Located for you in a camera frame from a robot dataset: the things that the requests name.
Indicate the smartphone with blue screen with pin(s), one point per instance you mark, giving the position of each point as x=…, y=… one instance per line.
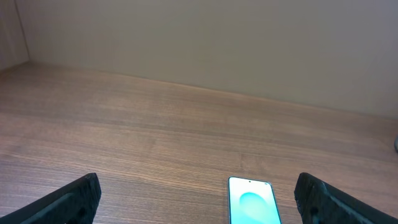
x=252, y=202

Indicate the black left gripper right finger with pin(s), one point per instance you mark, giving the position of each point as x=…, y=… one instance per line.
x=321, y=203

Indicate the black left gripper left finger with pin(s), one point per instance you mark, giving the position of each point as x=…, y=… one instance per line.
x=76, y=202

